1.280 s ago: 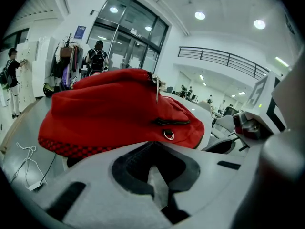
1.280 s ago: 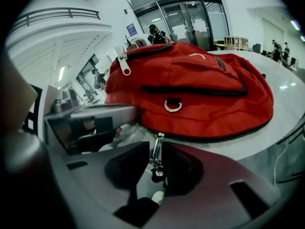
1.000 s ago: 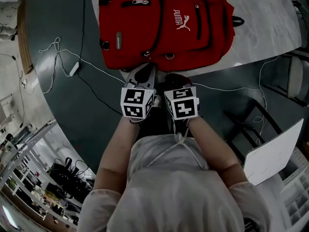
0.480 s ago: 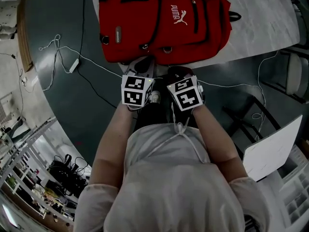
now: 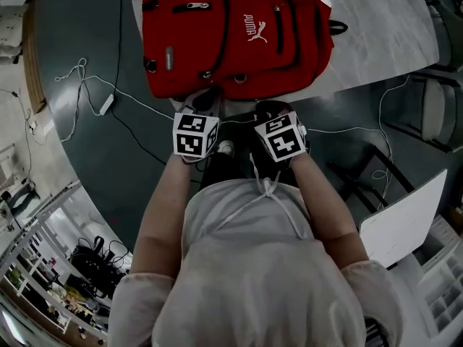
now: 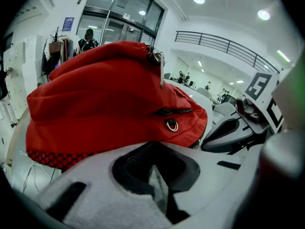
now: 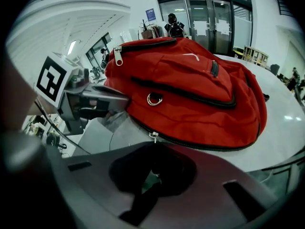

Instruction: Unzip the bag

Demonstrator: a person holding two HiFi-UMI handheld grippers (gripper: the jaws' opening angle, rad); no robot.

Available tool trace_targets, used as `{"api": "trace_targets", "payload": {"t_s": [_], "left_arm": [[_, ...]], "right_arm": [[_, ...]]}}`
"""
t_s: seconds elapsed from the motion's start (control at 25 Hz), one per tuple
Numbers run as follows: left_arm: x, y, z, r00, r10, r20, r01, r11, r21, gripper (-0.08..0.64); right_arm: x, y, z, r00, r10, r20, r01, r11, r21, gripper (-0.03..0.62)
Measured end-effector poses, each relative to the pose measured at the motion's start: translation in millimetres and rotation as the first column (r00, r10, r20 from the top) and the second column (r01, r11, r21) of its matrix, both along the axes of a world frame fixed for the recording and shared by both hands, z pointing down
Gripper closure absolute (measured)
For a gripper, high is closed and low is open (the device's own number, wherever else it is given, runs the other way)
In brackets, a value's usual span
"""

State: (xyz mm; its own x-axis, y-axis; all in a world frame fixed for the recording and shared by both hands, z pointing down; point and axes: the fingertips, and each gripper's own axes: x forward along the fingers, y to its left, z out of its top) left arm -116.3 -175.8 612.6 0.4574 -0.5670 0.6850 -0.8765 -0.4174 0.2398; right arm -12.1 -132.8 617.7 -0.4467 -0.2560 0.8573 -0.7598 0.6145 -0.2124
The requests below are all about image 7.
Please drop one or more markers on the coat rack with clothes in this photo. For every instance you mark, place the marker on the coat rack with clothes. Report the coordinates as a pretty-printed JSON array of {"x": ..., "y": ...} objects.
[{"x": 157, "y": 31}]

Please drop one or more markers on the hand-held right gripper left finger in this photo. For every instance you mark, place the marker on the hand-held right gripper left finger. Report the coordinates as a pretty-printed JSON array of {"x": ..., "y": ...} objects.
[{"x": 88, "y": 187}]

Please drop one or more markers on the person's left forearm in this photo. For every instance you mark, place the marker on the person's left forearm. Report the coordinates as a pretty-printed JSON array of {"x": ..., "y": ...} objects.
[{"x": 19, "y": 96}]

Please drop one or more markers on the glass office partition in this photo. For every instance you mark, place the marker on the glass office partition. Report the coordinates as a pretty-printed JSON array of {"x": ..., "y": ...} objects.
[{"x": 98, "y": 46}]

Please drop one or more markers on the wooden slat crate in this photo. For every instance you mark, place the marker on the wooden slat crate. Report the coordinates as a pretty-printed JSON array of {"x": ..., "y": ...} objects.
[{"x": 256, "y": 56}]

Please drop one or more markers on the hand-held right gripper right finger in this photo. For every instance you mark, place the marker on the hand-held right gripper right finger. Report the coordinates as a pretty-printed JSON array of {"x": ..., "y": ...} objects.
[{"x": 202, "y": 206}]

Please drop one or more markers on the red backpack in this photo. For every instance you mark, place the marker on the red backpack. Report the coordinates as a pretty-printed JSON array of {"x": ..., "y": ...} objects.
[{"x": 190, "y": 108}]

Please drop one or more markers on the black framed glass door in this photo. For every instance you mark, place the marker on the black framed glass door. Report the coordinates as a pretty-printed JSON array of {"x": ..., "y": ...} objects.
[{"x": 221, "y": 11}]

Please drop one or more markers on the dark upholstered chair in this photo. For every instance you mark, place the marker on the dark upholstered chair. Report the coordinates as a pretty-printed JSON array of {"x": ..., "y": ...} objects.
[{"x": 275, "y": 69}]

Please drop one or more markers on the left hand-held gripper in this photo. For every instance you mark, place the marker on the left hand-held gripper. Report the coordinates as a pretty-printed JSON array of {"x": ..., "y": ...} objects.
[{"x": 51, "y": 79}]

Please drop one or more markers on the blue wall poster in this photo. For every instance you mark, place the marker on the blue wall poster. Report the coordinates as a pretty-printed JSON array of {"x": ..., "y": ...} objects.
[{"x": 150, "y": 14}]

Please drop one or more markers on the black bin with yellow lid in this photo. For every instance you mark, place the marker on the black bin with yellow lid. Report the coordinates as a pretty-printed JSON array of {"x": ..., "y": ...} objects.
[{"x": 238, "y": 54}]

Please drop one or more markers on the fluorescent tube light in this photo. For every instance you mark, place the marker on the fluorescent tube light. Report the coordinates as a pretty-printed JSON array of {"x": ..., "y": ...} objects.
[{"x": 72, "y": 47}]

